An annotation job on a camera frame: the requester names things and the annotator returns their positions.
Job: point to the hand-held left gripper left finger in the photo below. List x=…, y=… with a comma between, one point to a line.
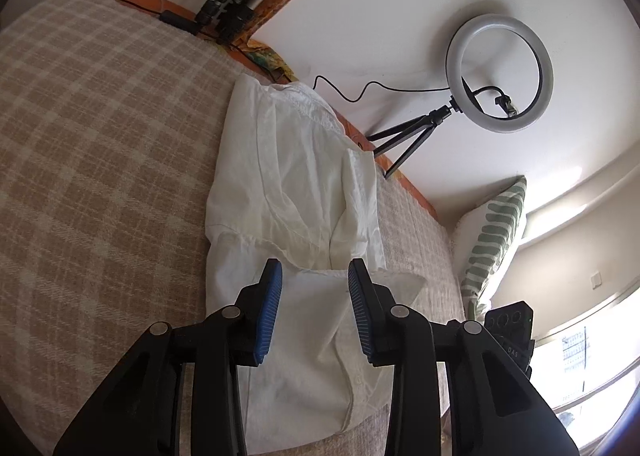
x=267, y=311

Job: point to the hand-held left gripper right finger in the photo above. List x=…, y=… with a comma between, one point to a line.
x=360, y=311

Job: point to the white long-sleeved shirt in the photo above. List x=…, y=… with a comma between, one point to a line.
x=280, y=186

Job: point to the window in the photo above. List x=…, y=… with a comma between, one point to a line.
x=590, y=351

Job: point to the green and white patterned cushion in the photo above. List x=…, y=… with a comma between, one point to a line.
x=492, y=236

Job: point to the small black tripod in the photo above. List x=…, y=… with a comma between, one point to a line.
x=425, y=121

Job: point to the beige checked blanket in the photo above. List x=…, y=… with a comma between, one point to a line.
x=100, y=161

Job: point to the white wall socket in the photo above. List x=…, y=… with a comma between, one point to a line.
x=596, y=280

